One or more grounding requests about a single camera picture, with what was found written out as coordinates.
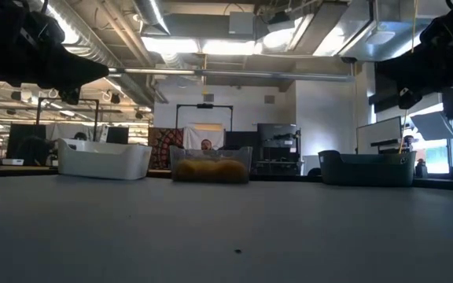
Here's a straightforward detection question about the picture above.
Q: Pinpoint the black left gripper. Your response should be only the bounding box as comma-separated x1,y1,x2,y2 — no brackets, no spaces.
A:
21,10,110,106

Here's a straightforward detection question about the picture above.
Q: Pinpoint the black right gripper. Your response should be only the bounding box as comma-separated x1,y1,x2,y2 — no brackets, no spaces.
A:
374,15,453,111

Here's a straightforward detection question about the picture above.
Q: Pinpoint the grey tilted panel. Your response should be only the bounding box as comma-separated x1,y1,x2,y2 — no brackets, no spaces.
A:
410,111,453,142

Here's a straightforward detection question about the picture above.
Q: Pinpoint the white board panel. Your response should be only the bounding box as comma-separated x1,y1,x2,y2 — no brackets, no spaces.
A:
355,116,403,155

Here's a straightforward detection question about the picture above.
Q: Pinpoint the white plastic basket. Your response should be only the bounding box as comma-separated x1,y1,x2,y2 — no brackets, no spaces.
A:
56,138,153,181

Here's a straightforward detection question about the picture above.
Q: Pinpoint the dark bottle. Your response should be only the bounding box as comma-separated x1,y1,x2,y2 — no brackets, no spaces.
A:
414,159,429,179

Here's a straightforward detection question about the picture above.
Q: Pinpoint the teal plastic basket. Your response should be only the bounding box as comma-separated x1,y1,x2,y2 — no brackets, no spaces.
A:
317,149,418,188

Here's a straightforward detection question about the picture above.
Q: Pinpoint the red patterned tapestry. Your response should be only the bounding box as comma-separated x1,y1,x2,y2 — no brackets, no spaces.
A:
148,127,185,171

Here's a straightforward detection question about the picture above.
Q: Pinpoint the ceiling light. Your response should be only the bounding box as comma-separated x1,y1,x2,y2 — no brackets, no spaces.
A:
142,36,257,56

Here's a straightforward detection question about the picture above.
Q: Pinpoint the white hanging cloth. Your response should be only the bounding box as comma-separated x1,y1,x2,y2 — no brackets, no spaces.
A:
182,123,226,151

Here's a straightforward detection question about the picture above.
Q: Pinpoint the black equipment rack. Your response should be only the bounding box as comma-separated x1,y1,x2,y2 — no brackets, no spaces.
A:
252,123,303,176

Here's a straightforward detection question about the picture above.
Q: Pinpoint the metal ceiling pipe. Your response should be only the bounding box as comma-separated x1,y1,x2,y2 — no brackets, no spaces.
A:
108,67,355,83

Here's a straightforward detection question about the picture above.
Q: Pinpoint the grey ceiling box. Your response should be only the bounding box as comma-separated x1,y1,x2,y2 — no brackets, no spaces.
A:
228,11,256,35

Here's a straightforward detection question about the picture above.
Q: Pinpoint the grey translucent plastic basket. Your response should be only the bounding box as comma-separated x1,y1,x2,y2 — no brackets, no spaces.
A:
168,145,254,185

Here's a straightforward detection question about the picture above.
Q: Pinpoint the black wall screen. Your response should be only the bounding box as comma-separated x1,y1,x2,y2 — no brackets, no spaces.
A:
367,62,403,115

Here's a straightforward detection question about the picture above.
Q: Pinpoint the black aluminium table frame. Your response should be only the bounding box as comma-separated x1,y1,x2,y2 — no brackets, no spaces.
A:
0,164,453,193

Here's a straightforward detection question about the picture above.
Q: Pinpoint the black stand frame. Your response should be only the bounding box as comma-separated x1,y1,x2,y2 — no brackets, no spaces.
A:
175,103,234,133

